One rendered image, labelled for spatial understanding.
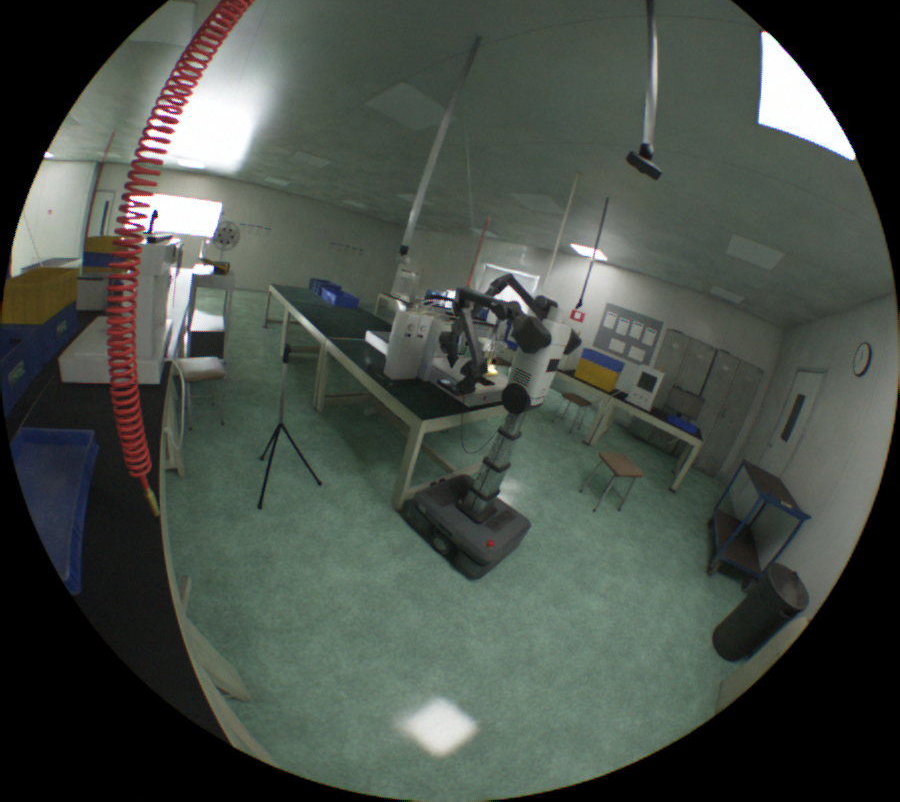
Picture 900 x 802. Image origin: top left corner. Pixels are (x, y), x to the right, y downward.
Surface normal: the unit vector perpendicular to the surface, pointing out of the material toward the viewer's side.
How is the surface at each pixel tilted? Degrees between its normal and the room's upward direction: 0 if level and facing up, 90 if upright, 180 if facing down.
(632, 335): 90
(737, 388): 90
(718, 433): 90
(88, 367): 90
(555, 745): 0
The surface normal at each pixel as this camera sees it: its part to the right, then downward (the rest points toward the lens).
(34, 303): 0.68, 0.36
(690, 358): -0.68, -0.02
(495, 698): 0.28, -0.93
